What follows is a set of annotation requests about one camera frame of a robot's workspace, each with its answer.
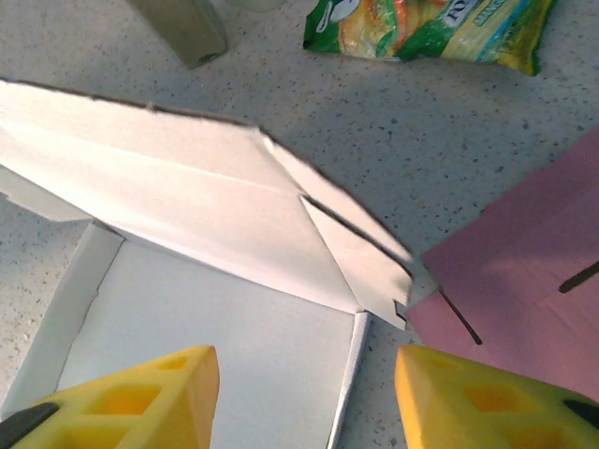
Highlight white paper box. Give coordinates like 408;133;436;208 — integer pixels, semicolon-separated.
0;78;416;449

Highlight pink paper box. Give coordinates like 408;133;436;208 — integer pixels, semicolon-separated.
404;124;599;403

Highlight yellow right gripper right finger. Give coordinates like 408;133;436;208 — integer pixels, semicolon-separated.
394;344;599;449

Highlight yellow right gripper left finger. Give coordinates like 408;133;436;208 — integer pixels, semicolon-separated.
0;344;220;449

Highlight green yellow snack bag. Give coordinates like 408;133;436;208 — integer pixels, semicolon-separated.
302;0;559;78

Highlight small dark-lidded jar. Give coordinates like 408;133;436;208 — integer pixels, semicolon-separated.
125;0;229;70

